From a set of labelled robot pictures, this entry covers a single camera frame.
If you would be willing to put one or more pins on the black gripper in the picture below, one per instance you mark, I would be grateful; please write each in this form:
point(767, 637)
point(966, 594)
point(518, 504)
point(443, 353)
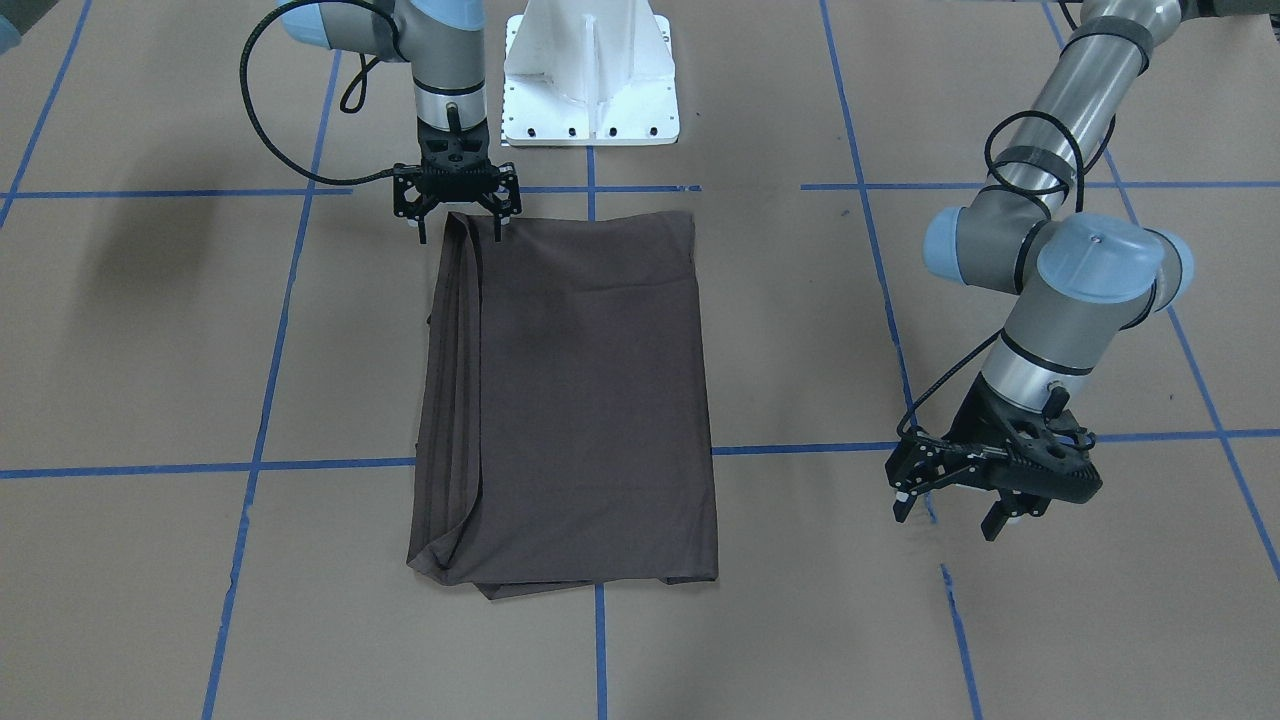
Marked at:
point(408, 191)
point(968, 418)

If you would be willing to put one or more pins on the dark brown t-shirt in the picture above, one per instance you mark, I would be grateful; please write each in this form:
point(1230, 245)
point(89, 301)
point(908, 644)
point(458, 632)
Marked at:
point(565, 438)

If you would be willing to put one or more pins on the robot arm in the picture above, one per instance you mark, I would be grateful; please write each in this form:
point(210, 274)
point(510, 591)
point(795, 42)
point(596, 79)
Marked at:
point(1078, 278)
point(443, 44)

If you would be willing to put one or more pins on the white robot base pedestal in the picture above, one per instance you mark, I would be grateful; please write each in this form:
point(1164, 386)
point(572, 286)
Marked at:
point(589, 73)

